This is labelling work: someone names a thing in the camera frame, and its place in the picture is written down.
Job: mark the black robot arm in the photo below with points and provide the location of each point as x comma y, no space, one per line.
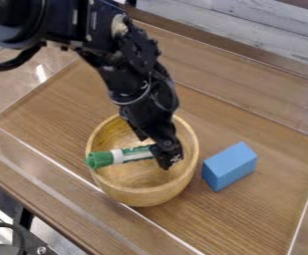
97,29

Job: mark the brown wooden bowl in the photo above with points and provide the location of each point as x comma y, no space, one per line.
139,183

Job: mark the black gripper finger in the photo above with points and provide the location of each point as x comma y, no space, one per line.
167,148

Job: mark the black table leg bracket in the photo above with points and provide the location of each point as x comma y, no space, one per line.
24,238

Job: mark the green Expo marker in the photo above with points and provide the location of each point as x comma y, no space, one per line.
99,159

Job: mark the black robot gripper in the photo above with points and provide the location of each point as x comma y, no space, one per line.
139,82

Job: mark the blue foam block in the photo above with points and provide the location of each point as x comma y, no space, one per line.
228,166

